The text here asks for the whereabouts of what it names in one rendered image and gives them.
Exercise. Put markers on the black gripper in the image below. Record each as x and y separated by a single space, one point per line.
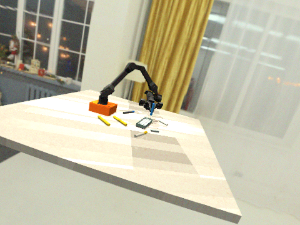
149 103

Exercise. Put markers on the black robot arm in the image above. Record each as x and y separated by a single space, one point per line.
109 89

